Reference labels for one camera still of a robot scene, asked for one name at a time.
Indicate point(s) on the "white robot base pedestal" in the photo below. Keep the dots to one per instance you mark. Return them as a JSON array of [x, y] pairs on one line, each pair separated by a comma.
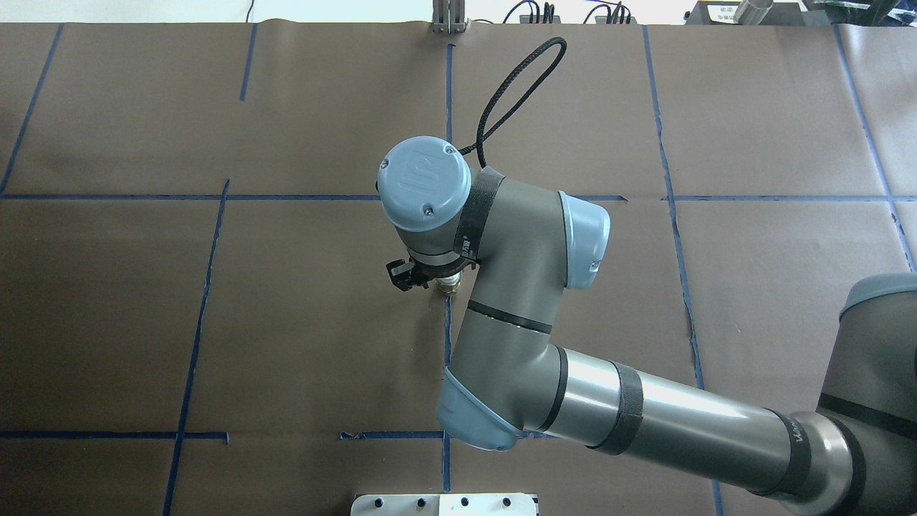
[[498, 503]]

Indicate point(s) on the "aluminium camera mast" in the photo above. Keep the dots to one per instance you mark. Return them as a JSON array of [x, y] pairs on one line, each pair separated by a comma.
[[449, 17]]

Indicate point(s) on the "dark equipment box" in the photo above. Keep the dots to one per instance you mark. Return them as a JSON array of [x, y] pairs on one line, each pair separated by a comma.
[[802, 13]]

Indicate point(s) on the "white PPR pipe brass valve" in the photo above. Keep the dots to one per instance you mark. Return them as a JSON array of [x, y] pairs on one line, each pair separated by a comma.
[[450, 285]]

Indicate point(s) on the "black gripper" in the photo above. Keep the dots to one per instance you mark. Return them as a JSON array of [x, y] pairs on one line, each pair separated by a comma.
[[402, 276]]

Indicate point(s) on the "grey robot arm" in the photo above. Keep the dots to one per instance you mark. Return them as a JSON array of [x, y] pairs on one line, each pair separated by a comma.
[[853, 455]]

